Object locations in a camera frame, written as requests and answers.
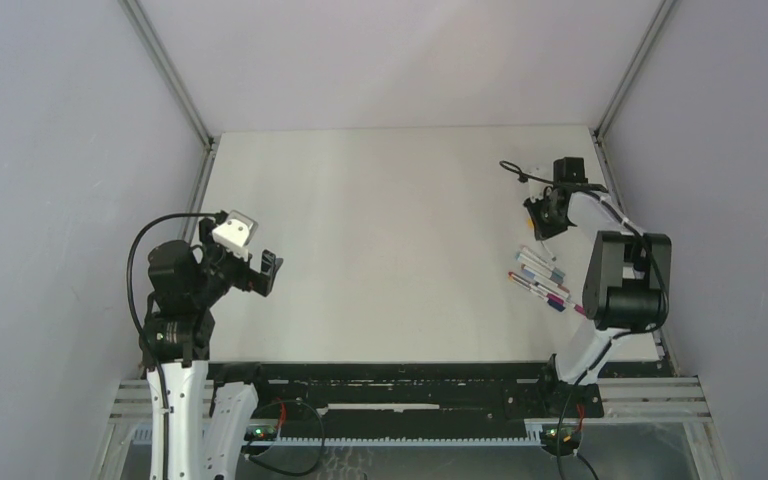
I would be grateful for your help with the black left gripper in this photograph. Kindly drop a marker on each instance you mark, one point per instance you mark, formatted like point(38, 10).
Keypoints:
point(252, 279)

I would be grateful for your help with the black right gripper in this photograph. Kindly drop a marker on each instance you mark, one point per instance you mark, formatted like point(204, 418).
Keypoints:
point(543, 231)

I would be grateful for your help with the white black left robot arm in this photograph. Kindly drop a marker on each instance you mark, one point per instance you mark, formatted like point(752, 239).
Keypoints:
point(175, 341)

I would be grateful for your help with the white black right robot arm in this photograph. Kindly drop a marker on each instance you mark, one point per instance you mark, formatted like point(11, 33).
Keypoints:
point(626, 288)

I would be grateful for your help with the white blue capped marker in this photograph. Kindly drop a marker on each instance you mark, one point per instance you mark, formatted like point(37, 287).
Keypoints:
point(538, 266)

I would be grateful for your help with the white red tipped marker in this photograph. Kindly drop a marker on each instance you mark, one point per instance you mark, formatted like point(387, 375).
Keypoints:
point(527, 285)

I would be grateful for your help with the left controller board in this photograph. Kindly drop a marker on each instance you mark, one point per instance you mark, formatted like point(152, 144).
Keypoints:
point(260, 434)

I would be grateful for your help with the controller board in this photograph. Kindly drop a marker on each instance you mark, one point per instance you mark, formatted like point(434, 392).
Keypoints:
point(260, 434)
point(564, 435)

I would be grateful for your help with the right controller board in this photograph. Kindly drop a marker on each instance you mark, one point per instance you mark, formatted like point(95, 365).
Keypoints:
point(564, 435)

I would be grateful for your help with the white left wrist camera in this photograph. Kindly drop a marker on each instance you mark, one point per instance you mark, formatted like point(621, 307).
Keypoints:
point(234, 234)

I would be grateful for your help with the aluminium frame rail right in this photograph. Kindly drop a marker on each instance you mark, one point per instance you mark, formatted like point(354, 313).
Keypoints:
point(643, 50)

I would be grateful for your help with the aluminium frame rail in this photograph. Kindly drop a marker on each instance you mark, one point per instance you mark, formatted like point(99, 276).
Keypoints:
point(643, 50)
point(142, 25)

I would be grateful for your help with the aluminium frame rail left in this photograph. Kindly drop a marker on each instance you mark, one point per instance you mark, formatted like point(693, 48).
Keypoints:
point(142, 25)

